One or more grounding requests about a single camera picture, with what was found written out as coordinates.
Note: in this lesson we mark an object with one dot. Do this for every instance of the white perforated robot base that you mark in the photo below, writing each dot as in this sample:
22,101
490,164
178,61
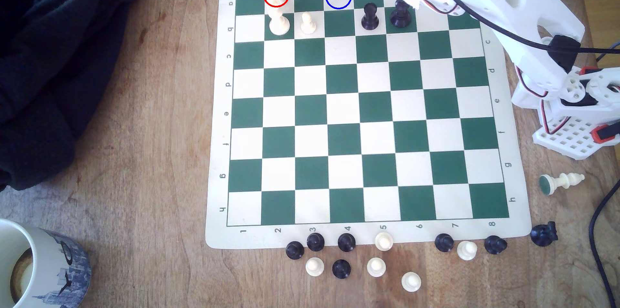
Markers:
574,141

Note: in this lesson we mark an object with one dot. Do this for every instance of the green white chess mat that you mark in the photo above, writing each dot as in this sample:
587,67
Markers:
344,114

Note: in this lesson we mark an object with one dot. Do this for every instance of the fallen white piece green felt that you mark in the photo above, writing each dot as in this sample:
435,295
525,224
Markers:
562,182

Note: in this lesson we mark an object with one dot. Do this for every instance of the tall white bishop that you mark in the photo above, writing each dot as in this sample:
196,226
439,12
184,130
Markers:
279,24

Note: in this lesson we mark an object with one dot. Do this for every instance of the white pawn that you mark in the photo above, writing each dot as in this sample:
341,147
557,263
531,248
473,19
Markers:
467,250
307,24
376,267
383,240
314,266
410,281

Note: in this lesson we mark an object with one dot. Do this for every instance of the black pawn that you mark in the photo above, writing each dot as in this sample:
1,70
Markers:
341,269
370,17
443,242
346,242
495,244
294,250
315,241

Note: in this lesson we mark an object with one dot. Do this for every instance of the black queen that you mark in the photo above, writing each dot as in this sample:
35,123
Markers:
400,16

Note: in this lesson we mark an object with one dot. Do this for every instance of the dark cloth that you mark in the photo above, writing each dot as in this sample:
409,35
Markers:
58,56

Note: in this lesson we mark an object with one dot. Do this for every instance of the black knight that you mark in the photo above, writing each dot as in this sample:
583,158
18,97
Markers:
543,234

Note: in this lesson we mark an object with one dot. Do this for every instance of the white mug with skyline print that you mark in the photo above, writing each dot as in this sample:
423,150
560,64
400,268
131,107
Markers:
48,269

